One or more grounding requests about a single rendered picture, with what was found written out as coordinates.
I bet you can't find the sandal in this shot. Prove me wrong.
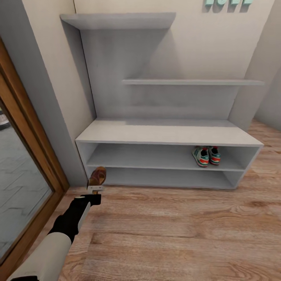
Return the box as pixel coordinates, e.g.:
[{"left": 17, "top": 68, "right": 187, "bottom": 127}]
[{"left": 88, "top": 166, "right": 106, "bottom": 194}]

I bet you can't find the gym shoe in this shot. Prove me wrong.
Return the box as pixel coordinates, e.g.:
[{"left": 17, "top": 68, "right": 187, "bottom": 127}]
[
  {"left": 192, "top": 146, "right": 209, "bottom": 167},
  {"left": 204, "top": 146, "right": 221, "bottom": 165}
]

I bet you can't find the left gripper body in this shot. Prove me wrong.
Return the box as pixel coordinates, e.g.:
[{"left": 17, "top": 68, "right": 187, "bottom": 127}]
[{"left": 87, "top": 194, "right": 101, "bottom": 206}]

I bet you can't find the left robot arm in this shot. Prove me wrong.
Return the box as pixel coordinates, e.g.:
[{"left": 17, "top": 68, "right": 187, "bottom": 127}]
[{"left": 6, "top": 185, "right": 105, "bottom": 281}]

